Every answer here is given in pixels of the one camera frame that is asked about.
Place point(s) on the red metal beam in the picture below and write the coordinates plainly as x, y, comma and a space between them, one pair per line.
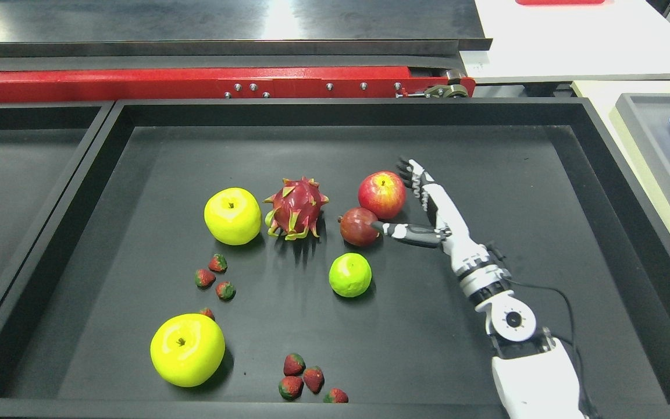
248, 83

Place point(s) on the white robot forearm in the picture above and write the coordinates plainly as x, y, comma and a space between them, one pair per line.
533, 374

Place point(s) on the yellow apple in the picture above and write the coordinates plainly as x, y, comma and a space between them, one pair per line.
187, 349
233, 216

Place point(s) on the yellow apple upper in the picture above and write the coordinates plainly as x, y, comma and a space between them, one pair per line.
233, 216

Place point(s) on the dark red pomegranate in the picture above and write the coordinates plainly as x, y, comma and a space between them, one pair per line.
356, 228

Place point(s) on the green apple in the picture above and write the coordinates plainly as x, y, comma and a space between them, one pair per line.
350, 275

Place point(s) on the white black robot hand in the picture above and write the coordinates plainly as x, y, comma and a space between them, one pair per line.
447, 228

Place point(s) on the dragon fruit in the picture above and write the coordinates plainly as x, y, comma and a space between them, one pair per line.
295, 209

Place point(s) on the strawberry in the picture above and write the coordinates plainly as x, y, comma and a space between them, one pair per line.
204, 278
294, 365
290, 387
208, 313
336, 395
313, 378
218, 263
225, 291

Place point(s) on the red apple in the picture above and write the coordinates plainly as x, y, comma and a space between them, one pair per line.
382, 193

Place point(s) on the yellow apple lower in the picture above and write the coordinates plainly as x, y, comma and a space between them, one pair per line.
187, 349

